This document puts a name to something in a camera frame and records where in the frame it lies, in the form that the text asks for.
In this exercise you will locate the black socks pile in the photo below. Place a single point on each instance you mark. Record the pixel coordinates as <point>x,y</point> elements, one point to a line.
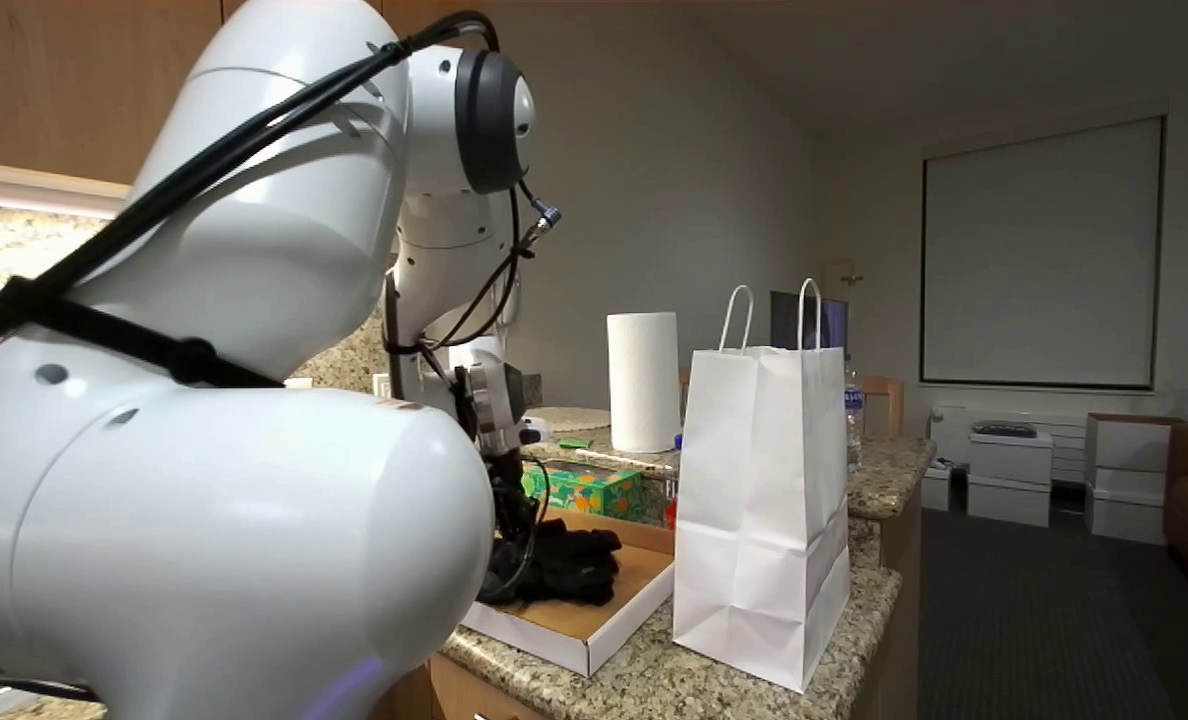
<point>554,560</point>

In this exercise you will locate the white paper bag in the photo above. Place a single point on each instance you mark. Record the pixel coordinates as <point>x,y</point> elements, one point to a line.
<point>762,502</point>

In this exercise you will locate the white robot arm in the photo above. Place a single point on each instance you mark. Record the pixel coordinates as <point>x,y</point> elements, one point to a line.
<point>184,530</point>

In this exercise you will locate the white paper towel roll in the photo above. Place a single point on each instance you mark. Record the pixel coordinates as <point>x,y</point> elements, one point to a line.
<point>643,380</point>

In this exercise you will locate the green tissue box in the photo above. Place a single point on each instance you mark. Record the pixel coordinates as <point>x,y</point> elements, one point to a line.
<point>592,488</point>

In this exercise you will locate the cardboard tray box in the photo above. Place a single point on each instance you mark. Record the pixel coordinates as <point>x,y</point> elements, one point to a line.
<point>584,638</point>

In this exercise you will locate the white storage box left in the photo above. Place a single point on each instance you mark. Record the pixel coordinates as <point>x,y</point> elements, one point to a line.
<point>1010,475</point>

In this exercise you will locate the white storage box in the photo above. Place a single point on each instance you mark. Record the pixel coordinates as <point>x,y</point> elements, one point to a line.
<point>1125,476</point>
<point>1010,475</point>

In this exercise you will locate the white projector screen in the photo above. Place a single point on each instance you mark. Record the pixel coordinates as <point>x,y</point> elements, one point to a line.
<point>1040,261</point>

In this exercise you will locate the white storage box right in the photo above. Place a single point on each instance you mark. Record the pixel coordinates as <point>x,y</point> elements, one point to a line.
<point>1125,476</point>

